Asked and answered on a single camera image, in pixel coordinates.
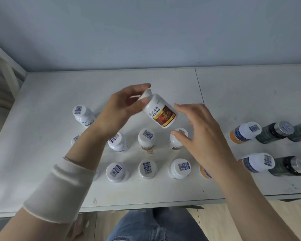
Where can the person's right hand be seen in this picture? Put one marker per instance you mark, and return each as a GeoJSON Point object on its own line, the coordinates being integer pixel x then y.
{"type": "Point", "coordinates": [208, 138]}

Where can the person's left hand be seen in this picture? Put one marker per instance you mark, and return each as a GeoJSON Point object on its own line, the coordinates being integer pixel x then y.
{"type": "Point", "coordinates": [112, 110]}

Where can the person's right thumb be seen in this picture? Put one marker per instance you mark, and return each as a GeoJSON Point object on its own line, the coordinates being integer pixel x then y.
{"type": "Point", "coordinates": [181, 138]}

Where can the person's left fingers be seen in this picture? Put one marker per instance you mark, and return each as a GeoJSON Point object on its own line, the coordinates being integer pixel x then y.
{"type": "Point", "coordinates": [135, 89]}

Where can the white red-label pill bottle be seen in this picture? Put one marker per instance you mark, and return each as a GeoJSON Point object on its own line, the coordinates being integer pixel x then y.
{"type": "Point", "coordinates": [160, 115]}

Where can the person's right forearm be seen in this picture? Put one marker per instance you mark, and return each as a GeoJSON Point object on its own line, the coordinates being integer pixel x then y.
{"type": "Point", "coordinates": [240, 198]}

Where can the person's left forearm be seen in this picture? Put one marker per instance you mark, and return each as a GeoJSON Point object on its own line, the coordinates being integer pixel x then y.
{"type": "Point", "coordinates": [85, 144]}

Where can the orange bottle with white cap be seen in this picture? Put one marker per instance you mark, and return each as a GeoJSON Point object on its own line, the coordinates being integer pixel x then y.
{"type": "Point", "coordinates": [243, 133]}
{"type": "Point", "coordinates": [257, 162]}
{"type": "Point", "coordinates": [205, 172]}

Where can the group of white capped bottles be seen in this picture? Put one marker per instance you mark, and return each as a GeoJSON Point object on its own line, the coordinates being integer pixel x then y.
{"type": "Point", "coordinates": [147, 169]}

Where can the person's blue jeans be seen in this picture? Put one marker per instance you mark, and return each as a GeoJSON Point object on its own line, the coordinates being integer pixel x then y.
{"type": "Point", "coordinates": [155, 225]}

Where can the white wrist sleeve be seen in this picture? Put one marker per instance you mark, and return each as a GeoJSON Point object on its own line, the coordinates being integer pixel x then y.
{"type": "Point", "coordinates": [57, 190]}

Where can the person's foot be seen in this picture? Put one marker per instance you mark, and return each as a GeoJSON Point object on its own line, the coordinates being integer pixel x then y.
{"type": "Point", "coordinates": [79, 228]}

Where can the white metal frame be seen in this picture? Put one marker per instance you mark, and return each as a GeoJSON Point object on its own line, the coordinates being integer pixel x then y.
{"type": "Point", "coordinates": [7, 70]}

